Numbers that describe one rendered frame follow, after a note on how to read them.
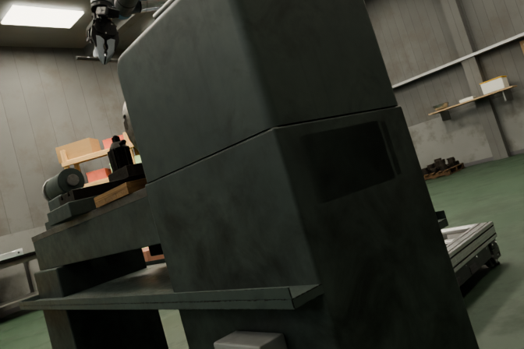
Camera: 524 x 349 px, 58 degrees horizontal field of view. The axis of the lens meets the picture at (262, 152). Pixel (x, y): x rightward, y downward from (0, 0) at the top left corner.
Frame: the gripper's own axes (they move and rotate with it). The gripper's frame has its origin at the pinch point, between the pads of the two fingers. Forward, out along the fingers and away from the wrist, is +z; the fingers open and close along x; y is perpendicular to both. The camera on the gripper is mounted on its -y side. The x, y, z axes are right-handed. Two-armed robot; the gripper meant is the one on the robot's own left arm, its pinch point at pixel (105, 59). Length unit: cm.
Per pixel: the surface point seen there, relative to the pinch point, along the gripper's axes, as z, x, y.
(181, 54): 17.2, -1.8, -44.2
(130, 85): 14.7, -1.2, -16.0
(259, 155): 46, -9, -61
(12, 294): 63, -137, 786
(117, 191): 38.3, -11.4, 20.0
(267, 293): 74, -8, -61
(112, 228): 49, -16, 35
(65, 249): 51, -16, 93
